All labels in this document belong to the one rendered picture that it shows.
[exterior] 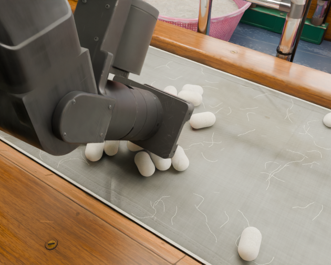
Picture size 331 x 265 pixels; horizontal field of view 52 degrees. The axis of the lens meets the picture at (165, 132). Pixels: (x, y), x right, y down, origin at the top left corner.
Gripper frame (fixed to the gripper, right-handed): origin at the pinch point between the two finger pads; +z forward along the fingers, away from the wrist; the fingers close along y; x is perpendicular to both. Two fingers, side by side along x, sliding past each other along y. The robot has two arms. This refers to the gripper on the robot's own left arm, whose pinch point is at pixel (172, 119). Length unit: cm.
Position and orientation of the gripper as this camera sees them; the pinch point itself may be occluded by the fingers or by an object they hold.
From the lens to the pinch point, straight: 46.1
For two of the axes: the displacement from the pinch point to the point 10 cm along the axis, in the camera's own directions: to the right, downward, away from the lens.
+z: 4.2, 0.2, 9.1
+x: -3.7, 9.2, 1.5
